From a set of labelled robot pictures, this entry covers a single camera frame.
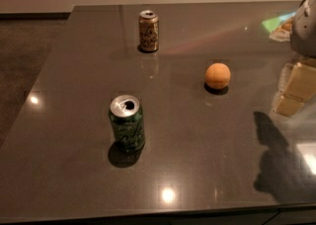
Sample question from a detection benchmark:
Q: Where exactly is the green soda can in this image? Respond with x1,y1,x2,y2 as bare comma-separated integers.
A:
109,95,145,153

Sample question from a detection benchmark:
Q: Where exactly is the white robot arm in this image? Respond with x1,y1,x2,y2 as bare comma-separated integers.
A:
290,0,316,57

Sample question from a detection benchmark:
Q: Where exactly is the orange-brown soda can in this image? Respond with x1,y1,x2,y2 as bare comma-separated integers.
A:
138,10,159,52

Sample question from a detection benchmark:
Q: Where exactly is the orange ball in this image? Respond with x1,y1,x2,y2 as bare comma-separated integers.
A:
205,63,231,90

